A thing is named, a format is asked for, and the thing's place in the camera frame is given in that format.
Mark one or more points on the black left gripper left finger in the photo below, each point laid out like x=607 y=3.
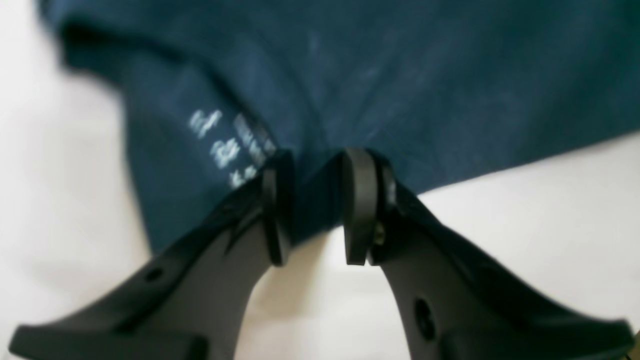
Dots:
x=188 y=303

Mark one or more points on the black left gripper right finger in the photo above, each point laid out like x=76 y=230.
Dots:
x=455 y=301

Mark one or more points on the dark blue T-shirt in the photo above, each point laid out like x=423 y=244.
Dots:
x=447 y=90

